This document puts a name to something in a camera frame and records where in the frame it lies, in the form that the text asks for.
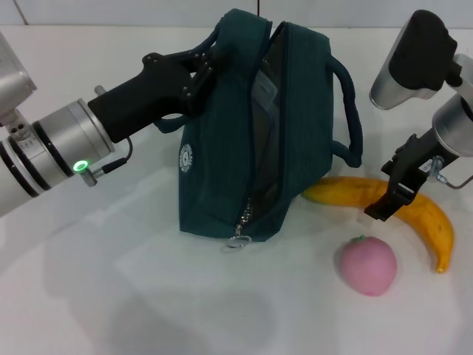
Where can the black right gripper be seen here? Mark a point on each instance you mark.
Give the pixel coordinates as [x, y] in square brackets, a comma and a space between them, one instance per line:
[414, 162]

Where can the dark teal insulated bag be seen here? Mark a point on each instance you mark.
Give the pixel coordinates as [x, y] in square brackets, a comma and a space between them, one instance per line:
[221, 148]

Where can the yellow banana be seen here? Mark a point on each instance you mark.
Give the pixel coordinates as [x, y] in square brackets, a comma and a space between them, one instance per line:
[425, 214]

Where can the pink peach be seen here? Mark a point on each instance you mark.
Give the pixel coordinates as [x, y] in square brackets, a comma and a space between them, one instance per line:
[369, 268]

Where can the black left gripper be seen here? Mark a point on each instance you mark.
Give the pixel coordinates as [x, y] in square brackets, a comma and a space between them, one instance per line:
[148, 96]

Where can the silver connector stub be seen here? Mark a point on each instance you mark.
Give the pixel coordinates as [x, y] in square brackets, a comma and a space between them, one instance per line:
[99, 90]

